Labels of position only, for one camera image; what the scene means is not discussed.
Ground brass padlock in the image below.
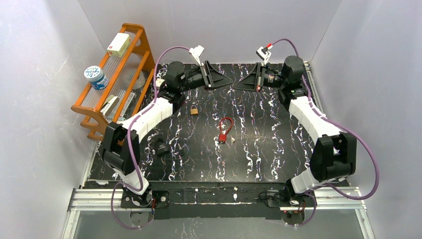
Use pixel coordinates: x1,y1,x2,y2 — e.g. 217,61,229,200
190,105,199,116

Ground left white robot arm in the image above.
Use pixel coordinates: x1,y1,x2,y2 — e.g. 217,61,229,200
99,61,234,207

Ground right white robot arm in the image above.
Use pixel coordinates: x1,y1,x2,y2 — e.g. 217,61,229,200
233,55,357,203

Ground black padlock key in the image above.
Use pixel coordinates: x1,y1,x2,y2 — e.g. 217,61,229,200
177,143,185,156

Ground small white cardboard box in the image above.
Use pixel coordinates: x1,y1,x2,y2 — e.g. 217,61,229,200
155,78,165,89

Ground clear glass bowl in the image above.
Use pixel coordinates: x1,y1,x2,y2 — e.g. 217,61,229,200
132,71,146,90

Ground orange wooden shelf rack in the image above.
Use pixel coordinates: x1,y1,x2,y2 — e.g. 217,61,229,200
71,23,155,141

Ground white green box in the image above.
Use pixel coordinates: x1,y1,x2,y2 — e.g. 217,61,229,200
107,33,131,57

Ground white stapler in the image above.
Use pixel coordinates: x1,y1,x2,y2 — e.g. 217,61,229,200
100,95,119,118

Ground black padlock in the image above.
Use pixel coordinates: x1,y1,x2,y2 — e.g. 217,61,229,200
155,138,170,157

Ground blue white round jar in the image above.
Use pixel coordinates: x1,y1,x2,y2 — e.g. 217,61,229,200
84,65,108,90

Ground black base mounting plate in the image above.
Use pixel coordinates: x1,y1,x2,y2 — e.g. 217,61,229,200
121,187,315,220

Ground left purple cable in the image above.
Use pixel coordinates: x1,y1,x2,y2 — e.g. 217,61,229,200
111,45,192,230

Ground purple cable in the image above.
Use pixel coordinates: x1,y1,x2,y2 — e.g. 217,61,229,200
111,45,192,230
268,38,380,228

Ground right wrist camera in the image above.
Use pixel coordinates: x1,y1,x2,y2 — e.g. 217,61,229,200
256,44,273,65

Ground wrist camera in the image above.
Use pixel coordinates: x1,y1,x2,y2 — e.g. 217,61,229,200
256,44,273,65
189,45,204,66

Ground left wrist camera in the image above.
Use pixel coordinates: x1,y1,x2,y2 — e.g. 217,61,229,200
189,45,204,66

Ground red cable padlock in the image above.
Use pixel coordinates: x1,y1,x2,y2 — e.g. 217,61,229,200
217,117,233,144

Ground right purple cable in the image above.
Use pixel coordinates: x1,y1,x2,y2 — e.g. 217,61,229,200
268,38,380,228

